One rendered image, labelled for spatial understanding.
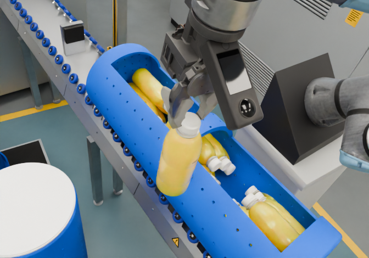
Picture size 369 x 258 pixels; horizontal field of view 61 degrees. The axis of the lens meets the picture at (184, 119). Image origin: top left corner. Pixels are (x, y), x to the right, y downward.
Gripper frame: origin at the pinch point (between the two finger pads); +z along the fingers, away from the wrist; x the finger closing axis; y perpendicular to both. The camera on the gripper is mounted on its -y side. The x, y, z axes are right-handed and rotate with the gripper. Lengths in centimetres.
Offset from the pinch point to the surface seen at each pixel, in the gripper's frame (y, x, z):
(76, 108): 62, 2, 73
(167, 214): 1, -8, 57
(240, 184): -3, -31, 47
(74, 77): 70, 0, 63
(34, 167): 28, 24, 50
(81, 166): 79, -3, 163
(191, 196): -3.3, -8.0, 32.6
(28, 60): 151, 8, 127
